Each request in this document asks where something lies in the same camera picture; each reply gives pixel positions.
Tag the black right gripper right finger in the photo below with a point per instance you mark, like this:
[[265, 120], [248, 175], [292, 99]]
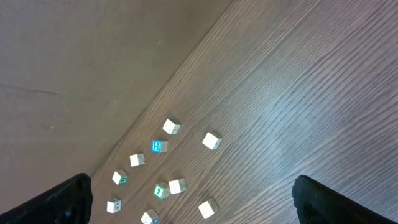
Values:
[[315, 203]]

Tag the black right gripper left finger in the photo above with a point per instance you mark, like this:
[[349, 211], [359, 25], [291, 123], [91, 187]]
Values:
[[69, 202]]

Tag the wooden block blue side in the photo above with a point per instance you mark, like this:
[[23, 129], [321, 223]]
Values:
[[212, 140], [150, 217]]

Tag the wooden block far left top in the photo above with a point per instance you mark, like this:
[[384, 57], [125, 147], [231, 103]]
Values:
[[113, 205]]

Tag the wooden block green side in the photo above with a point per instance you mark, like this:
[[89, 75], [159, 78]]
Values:
[[120, 177]]

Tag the wooden block teal side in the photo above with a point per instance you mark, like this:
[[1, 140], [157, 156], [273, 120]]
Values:
[[137, 160]]

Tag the green top wooden block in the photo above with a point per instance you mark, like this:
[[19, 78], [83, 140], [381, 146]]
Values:
[[161, 190]]

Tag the blue top wooden block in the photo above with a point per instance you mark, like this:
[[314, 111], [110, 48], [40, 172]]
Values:
[[159, 146]]

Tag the wooden block blue drawing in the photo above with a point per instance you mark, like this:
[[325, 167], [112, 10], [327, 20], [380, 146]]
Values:
[[177, 186]]

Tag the wooden block top right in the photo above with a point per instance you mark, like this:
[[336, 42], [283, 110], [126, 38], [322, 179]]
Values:
[[171, 127]]

